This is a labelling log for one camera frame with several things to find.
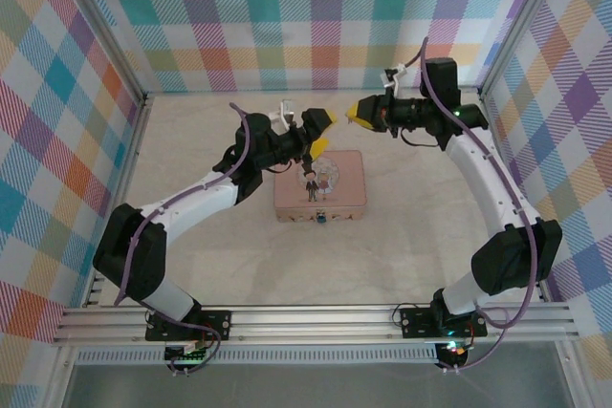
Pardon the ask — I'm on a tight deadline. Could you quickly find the grey metal shelf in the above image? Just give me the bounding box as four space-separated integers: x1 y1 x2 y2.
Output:
61 363 575 408

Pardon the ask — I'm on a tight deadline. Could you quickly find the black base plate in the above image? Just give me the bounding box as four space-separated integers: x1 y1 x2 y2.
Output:
144 310 233 343
400 305 488 338

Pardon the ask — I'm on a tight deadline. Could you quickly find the slotted grey cable duct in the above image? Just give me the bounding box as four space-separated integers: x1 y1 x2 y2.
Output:
76 349 441 365

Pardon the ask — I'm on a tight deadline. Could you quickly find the left green circuit board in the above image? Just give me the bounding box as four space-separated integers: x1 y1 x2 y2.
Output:
164 340 211 362

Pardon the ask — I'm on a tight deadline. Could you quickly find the aluminium frame rail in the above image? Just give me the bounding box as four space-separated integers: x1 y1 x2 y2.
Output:
477 92 554 304
142 86 484 97
81 95 155 309

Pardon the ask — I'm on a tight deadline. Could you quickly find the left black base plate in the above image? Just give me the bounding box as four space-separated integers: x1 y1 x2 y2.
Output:
144 310 233 343

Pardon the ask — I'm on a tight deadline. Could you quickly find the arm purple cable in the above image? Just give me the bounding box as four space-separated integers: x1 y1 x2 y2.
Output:
113 101 269 378
420 36 537 376

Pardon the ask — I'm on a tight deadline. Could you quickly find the pink cartoon tin box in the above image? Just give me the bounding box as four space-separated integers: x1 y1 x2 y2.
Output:
274 149 368 225

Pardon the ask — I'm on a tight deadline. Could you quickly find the long aluminium base rail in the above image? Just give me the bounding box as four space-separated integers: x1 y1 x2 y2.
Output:
52 303 579 347

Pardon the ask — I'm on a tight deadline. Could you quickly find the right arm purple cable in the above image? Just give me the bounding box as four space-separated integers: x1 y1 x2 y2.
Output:
420 36 537 376

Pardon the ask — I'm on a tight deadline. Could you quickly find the aluminium frame post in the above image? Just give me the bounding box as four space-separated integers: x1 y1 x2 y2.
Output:
476 0 570 97
47 0 150 101

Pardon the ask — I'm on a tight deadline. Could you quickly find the green circuit board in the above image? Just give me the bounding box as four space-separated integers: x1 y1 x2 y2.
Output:
437 340 474 366
164 340 211 362

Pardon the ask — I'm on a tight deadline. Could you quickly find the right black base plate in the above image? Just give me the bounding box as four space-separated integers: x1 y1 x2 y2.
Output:
400 305 488 338

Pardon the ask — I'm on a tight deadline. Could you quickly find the right gripper black wire loop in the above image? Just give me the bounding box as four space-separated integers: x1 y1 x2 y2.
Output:
399 125 441 149

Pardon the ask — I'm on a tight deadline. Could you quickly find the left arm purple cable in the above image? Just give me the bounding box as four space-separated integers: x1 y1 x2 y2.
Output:
113 101 269 378

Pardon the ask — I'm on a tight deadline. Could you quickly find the right green circuit board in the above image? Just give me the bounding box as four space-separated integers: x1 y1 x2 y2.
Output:
437 340 474 366

